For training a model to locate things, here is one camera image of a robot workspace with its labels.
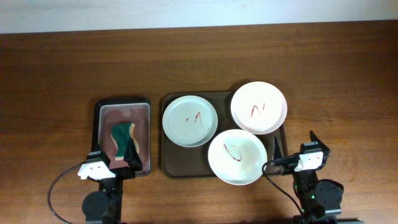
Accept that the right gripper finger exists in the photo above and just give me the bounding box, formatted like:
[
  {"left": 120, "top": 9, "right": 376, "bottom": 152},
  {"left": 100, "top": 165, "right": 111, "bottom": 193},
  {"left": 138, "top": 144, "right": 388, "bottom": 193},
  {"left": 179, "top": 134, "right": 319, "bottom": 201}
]
[
  {"left": 310, "top": 130, "right": 329, "bottom": 152},
  {"left": 273, "top": 136, "right": 282, "bottom": 160}
]

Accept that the green and yellow sponge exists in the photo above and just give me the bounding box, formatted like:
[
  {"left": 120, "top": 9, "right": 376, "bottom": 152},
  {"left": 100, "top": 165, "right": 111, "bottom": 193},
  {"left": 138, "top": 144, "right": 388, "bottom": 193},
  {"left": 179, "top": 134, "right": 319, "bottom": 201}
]
[{"left": 111, "top": 123, "right": 136, "bottom": 161}]

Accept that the cream white plate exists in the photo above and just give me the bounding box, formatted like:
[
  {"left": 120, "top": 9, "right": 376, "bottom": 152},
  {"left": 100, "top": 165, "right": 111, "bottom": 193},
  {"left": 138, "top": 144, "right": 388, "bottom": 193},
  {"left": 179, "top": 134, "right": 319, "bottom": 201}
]
[{"left": 208, "top": 129, "right": 267, "bottom": 185}]

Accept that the pink plate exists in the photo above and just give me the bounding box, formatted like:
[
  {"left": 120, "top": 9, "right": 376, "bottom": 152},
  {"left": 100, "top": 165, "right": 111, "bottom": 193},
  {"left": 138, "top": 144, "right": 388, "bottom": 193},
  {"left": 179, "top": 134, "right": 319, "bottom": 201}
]
[{"left": 230, "top": 82, "right": 287, "bottom": 134}]

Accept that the pale green plate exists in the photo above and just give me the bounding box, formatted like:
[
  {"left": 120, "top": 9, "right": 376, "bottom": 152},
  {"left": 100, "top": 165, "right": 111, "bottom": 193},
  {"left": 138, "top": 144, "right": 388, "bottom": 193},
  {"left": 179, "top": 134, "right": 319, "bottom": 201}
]
[{"left": 162, "top": 95, "right": 218, "bottom": 147}]

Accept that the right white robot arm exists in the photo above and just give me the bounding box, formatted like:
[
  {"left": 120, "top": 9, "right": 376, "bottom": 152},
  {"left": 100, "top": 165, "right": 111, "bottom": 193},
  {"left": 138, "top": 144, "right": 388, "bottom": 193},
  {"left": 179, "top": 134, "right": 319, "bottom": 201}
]
[{"left": 272, "top": 131, "right": 344, "bottom": 223}]

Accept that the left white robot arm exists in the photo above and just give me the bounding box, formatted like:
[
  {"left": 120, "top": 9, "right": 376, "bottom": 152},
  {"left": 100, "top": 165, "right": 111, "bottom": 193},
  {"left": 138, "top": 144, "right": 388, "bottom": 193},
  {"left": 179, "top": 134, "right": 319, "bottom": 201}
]
[{"left": 78, "top": 138, "right": 143, "bottom": 223}]

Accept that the black tray with soapy water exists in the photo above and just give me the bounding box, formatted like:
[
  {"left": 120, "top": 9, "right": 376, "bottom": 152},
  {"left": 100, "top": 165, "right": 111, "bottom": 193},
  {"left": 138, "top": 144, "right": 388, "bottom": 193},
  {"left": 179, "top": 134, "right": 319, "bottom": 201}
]
[{"left": 91, "top": 96, "right": 151, "bottom": 177}]

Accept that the large brown serving tray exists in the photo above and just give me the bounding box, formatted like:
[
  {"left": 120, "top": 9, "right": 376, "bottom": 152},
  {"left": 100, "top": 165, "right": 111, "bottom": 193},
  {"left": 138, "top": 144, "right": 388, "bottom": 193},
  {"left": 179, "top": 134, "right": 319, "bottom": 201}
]
[{"left": 159, "top": 91, "right": 288, "bottom": 179}]

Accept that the right black cable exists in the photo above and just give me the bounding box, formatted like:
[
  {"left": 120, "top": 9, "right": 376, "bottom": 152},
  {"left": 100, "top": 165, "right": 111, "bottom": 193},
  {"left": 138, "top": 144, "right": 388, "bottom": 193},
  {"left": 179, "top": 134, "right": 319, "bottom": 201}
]
[{"left": 261, "top": 160, "right": 305, "bottom": 218}]

